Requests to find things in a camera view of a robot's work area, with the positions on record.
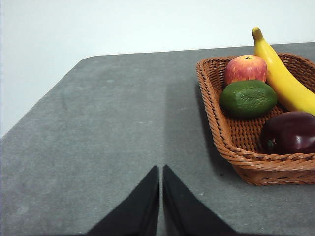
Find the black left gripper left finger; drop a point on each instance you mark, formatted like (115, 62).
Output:
(137, 214)

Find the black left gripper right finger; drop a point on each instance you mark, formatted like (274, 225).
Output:
(187, 216)

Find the dark red plum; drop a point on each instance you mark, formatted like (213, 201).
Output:
(290, 134)

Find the brown wicker basket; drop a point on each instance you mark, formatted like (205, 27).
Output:
(236, 132)

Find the green avocado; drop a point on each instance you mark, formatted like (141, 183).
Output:
(248, 99)

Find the red yellow apple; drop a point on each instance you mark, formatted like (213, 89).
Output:
(246, 70)

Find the yellow banana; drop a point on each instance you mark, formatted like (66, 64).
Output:
(283, 81)

